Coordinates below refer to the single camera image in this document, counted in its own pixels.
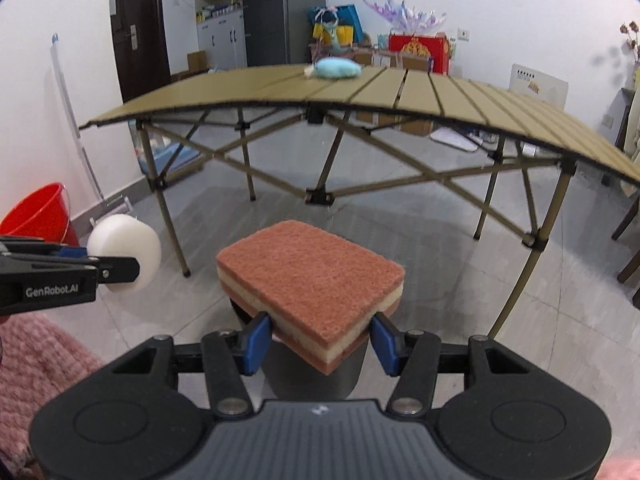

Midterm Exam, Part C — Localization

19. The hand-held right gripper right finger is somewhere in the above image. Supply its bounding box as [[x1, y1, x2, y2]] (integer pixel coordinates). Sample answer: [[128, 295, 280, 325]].
[[369, 311, 533, 419]]

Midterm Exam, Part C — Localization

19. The dark wooden chair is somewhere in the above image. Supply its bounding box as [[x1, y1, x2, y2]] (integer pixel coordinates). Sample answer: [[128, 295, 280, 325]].
[[611, 195, 640, 311]]

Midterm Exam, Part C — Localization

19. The blue gift bag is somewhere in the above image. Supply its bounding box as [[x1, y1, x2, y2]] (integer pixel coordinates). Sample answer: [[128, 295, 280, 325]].
[[307, 4, 363, 46]]

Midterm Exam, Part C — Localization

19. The white round foam sponge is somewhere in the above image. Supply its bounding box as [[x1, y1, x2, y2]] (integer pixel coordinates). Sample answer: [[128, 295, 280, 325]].
[[87, 214, 163, 295]]

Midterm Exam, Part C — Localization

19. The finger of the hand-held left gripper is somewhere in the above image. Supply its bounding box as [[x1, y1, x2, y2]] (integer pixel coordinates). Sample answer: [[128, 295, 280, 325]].
[[0, 235, 89, 259], [0, 254, 141, 286]]

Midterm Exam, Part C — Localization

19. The black trash bin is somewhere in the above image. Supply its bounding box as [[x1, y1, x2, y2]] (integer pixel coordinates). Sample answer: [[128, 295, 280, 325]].
[[232, 300, 371, 402]]

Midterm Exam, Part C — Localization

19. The white lower cabinet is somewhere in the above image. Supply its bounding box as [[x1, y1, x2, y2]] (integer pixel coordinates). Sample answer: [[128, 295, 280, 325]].
[[196, 12, 248, 71]]

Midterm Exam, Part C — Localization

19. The light blue plastic litter box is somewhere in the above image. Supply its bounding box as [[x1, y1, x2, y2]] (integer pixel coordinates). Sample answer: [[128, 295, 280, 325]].
[[131, 120, 193, 176]]

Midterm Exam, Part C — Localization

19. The dark brown door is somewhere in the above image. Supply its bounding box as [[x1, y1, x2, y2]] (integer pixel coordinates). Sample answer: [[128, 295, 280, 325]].
[[109, 0, 172, 103]]

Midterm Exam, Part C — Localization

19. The teal figurine toy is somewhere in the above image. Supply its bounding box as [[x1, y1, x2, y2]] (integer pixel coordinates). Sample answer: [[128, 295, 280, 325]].
[[317, 7, 346, 58]]

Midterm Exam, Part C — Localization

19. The light blue plush toy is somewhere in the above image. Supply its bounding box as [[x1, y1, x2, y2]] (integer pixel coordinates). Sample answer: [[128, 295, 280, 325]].
[[303, 57, 363, 81]]

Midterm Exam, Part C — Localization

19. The cream hooded coat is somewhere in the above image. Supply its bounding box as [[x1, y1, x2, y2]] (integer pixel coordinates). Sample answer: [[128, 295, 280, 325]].
[[630, 67, 640, 166]]

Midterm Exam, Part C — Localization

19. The large taped cardboard box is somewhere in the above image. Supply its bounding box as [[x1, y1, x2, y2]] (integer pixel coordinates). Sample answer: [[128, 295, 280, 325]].
[[345, 47, 435, 137]]

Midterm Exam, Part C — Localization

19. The dried flower bunch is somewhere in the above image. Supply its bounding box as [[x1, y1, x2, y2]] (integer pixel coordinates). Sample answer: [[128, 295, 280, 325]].
[[620, 21, 640, 63]]

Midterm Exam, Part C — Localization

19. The pink fluffy clothing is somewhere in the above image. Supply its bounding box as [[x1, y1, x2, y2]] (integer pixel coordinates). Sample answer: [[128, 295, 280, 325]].
[[0, 312, 640, 480]]

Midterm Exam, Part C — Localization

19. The white flat board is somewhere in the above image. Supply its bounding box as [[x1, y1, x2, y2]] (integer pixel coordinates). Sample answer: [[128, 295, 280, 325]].
[[431, 127, 482, 153]]

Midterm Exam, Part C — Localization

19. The pink layered sponge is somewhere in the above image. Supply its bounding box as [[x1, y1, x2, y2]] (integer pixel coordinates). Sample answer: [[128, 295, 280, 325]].
[[216, 220, 406, 376]]

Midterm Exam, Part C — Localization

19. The dark grey refrigerator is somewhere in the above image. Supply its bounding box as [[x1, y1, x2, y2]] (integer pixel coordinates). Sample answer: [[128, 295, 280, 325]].
[[241, 0, 328, 67]]

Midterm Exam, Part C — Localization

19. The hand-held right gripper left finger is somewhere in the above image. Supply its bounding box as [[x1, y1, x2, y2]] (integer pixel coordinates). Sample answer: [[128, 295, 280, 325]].
[[107, 310, 275, 419]]

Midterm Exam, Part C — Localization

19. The iridescent ribbon decoration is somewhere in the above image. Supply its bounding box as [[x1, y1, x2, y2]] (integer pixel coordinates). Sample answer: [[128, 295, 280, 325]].
[[360, 0, 448, 36]]

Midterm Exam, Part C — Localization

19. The tan slatted folding table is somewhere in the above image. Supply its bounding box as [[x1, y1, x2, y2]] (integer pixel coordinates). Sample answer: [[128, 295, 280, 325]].
[[80, 64, 640, 338]]

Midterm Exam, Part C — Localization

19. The yellow gift bag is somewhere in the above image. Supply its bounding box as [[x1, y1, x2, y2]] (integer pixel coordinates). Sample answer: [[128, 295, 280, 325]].
[[314, 22, 353, 46]]

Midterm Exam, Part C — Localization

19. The white wall panel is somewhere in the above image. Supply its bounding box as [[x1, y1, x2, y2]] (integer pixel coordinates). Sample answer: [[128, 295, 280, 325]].
[[509, 63, 570, 111]]

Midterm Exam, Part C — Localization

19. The red gift box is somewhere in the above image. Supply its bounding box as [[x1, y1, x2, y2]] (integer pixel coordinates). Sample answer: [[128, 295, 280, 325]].
[[388, 32, 451, 75]]

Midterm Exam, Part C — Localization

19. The red plastic bucket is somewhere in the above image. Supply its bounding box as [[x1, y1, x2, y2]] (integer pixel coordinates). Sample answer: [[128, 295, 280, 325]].
[[0, 182, 81, 248]]

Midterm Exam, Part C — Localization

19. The row of small bottles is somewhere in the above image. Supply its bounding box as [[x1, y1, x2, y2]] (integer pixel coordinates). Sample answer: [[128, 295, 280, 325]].
[[196, 4, 243, 23]]

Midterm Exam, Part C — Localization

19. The white long-handled mop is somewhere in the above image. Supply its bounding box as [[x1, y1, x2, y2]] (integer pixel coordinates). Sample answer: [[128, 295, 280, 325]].
[[50, 33, 132, 223]]

